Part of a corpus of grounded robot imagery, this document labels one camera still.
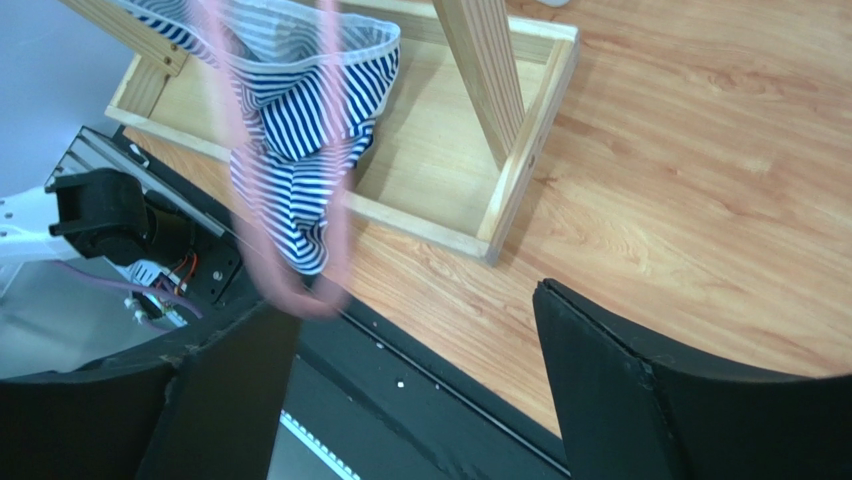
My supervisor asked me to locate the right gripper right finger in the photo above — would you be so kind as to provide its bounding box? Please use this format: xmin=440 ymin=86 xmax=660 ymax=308
xmin=533 ymin=279 xmax=851 ymax=479

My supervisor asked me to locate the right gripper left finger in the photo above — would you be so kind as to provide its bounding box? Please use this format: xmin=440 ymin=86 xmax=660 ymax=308
xmin=1 ymin=303 xmax=301 ymax=479

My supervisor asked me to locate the pink wire hanger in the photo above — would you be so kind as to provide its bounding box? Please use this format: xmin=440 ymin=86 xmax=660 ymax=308
xmin=178 ymin=1 xmax=357 ymax=319

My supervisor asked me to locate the blue white striped tank top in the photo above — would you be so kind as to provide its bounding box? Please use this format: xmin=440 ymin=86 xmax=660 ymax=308
xmin=113 ymin=0 xmax=403 ymax=276

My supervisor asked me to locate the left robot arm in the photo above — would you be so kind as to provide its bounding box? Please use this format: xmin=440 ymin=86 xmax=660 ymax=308
xmin=1 ymin=168 xmax=196 ymax=267

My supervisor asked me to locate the wooden clothes rack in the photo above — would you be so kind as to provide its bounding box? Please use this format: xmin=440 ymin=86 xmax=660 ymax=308
xmin=71 ymin=1 xmax=580 ymax=265

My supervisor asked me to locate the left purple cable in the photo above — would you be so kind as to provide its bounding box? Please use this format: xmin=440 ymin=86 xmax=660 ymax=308
xmin=53 ymin=259 xmax=204 ymax=334

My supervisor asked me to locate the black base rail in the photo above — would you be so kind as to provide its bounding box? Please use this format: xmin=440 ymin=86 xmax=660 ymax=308
xmin=43 ymin=126 xmax=574 ymax=480

